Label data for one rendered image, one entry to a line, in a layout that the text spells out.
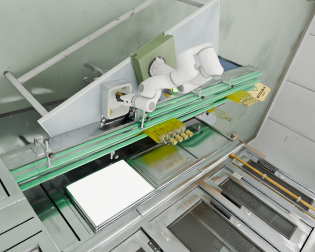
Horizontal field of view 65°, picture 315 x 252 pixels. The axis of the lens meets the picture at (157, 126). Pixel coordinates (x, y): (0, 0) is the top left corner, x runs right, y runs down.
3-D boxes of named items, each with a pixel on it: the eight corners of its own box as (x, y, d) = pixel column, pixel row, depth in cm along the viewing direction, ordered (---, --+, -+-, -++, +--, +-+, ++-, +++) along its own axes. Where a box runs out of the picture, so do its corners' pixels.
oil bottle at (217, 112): (205, 110, 243) (228, 123, 229) (206, 105, 240) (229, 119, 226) (209, 108, 246) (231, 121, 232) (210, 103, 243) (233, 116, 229)
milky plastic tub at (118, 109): (100, 114, 164) (107, 120, 160) (101, 83, 152) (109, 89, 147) (121, 107, 175) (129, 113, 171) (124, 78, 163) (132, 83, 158)
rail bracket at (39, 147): (30, 150, 137) (49, 174, 125) (26, 125, 128) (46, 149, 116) (39, 147, 140) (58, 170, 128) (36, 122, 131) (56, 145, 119)
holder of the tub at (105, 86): (99, 120, 168) (106, 126, 163) (101, 83, 152) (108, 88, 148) (120, 113, 178) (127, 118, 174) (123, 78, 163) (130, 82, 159)
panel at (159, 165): (62, 189, 142) (95, 233, 124) (62, 186, 141) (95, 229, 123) (169, 137, 200) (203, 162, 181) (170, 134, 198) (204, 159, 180)
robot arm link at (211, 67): (206, 59, 139) (224, 45, 127) (215, 81, 138) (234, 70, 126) (188, 61, 132) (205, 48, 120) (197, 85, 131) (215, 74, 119)
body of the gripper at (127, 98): (131, 110, 144) (119, 105, 151) (144, 105, 150) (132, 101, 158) (130, 97, 141) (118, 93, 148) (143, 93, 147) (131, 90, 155)
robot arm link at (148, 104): (153, 84, 133) (164, 88, 141) (140, 81, 140) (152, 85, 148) (145, 111, 135) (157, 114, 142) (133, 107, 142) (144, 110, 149)
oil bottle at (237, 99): (221, 95, 251) (246, 108, 236) (223, 90, 248) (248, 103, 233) (224, 94, 255) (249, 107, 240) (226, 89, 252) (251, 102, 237)
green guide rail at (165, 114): (138, 121, 175) (146, 126, 171) (138, 119, 175) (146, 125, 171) (254, 77, 287) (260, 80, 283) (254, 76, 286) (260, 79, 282)
